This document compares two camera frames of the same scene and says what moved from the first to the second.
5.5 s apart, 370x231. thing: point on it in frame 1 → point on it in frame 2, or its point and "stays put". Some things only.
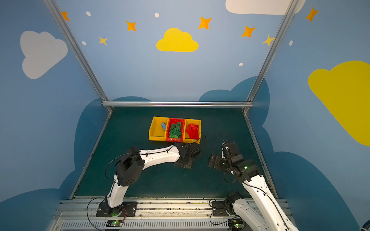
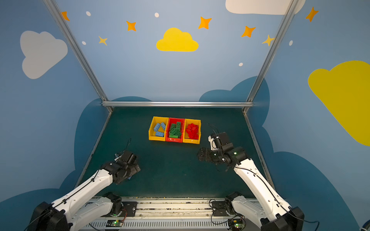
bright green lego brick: [175, 133] stays put
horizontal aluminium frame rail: [177, 104] stays put
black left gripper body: [184, 162] → [133, 169]
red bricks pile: [192, 131] stays put
